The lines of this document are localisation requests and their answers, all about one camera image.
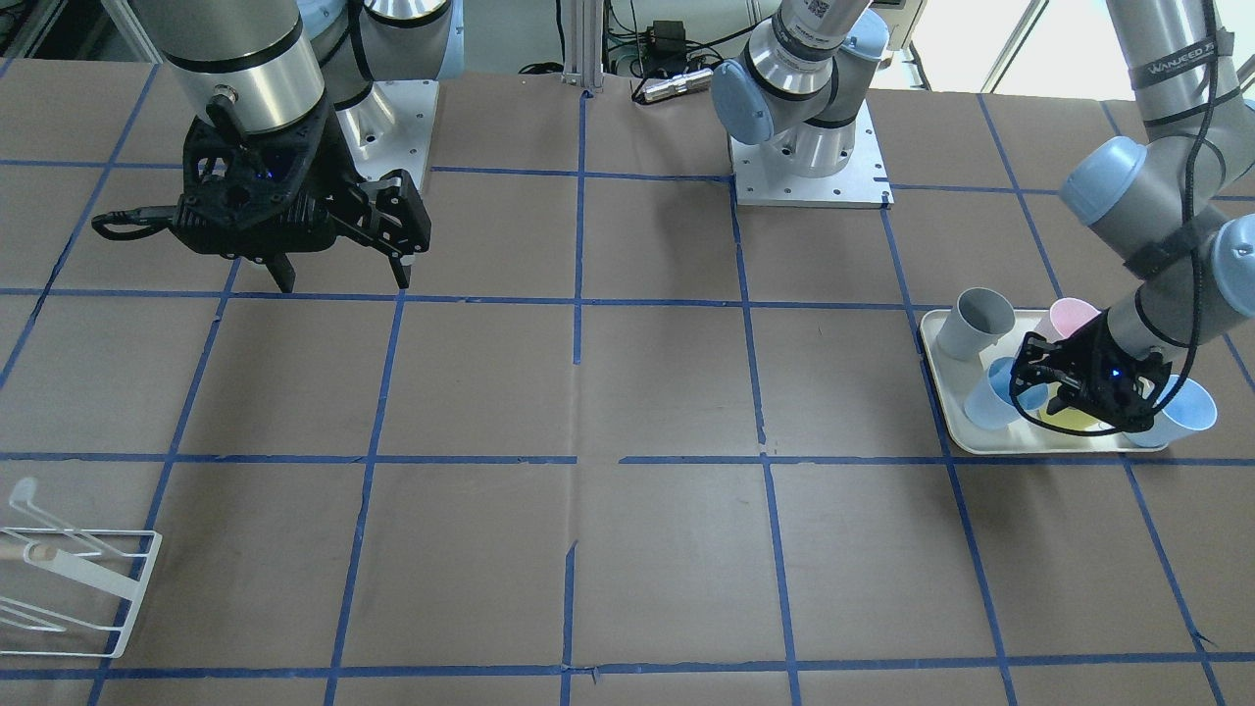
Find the light blue plastic cup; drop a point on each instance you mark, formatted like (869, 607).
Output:
(989, 405)

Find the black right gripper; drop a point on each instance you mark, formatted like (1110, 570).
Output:
(336, 160)

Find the yellow plastic cup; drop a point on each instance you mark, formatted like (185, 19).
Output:
(1070, 420)

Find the pink plastic cup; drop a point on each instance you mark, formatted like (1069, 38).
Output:
(1064, 317)

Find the grey plastic cup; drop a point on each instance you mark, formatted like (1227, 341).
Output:
(979, 319)

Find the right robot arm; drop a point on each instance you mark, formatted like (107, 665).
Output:
(276, 59)

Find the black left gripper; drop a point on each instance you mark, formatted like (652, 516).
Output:
(1091, 359)

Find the white plastic tray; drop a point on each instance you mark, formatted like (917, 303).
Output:
(954, 379)

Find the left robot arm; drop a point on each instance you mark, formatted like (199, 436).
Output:
(803, 76)

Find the white wire dish rack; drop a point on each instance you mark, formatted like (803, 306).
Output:
(71, 592)

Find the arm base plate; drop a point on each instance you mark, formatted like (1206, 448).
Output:
(809, 166)
(391, 128)

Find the black power adapter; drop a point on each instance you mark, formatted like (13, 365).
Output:
(664, 40)

